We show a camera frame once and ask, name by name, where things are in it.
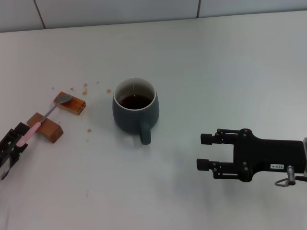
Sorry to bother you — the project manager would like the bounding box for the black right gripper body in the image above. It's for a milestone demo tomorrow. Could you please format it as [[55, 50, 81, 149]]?
[[232, 128, 306, 183]]

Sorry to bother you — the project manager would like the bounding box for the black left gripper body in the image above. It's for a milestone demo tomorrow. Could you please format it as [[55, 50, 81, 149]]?
[[0, 143, 22, 181]]

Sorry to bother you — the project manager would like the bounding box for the pink handled metal spoon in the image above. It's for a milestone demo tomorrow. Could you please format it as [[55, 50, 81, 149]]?
[[16, 94, 73, 147]]

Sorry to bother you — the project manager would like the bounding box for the grey ceramic coffee cup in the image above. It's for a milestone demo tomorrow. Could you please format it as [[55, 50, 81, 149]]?
[[112, 76, 160, 146]]

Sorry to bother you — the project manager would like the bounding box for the matte notched wooden block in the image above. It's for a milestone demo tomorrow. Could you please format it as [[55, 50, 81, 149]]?
[[26, 112, 64, 144]]

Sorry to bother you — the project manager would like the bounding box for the glossy grooved wooden block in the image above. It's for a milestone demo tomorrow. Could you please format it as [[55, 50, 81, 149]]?
[[53, 92, 86, 116]]

